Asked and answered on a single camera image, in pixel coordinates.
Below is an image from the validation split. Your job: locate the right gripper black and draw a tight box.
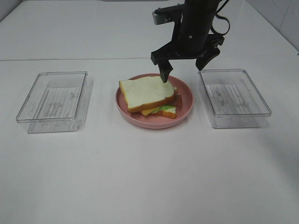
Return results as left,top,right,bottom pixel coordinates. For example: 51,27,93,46
150,21,224,83

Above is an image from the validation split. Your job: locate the bacon strip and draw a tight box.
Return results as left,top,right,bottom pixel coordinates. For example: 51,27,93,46
167,95,182,107

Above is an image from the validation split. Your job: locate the green lettuce leaf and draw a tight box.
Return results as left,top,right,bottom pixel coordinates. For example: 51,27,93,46
150,105,176,115

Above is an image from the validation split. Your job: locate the bread slice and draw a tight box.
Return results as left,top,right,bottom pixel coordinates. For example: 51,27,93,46
156,87,178,119
119,76,176,113

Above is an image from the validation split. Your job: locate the yellow cheese slice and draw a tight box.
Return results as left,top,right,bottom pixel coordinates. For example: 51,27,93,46
141,107,158,116

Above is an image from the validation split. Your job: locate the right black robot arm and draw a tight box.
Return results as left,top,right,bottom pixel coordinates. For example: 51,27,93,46
151,0,224,82

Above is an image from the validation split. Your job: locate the right clear plastic tray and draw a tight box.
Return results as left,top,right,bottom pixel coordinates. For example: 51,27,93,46
198,69,271,128

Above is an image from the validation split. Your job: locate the clear plastic tray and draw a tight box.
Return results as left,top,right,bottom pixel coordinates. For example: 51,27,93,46
198,69,271,128
16,71,93,133

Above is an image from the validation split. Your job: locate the pink round plate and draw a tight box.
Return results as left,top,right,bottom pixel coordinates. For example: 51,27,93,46
115,76,194,129

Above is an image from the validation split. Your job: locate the left clear plastic tray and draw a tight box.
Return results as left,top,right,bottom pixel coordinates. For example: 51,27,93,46
16,71,93,133

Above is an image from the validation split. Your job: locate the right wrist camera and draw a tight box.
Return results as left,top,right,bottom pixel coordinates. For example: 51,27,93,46
152,4,184,25

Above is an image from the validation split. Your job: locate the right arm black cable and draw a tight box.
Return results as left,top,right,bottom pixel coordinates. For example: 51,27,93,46
210,0,231,35

